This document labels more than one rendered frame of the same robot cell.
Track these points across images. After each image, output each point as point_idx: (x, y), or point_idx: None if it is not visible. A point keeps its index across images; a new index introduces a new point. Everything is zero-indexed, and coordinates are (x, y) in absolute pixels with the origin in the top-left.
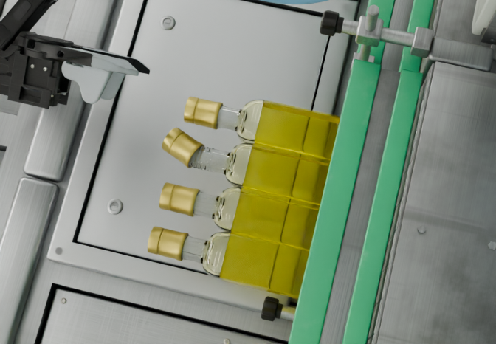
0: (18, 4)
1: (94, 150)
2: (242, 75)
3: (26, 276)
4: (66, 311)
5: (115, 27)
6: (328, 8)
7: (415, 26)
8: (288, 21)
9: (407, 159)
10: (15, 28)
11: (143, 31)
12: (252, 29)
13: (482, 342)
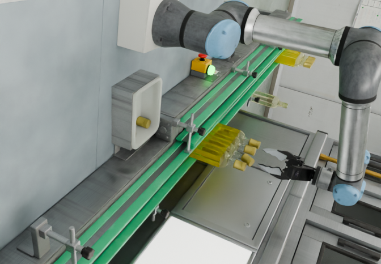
0: (303, 167)
1: (276, 195)
2: (220, 203)
3: None
4: None
5: (268, 227)
6: (183, 211)
7: (166, 155)
8: (199, 213)
9: None
10: (304, 166)
11: (257, 224)
12: (214, 214)
13: (185, 82)
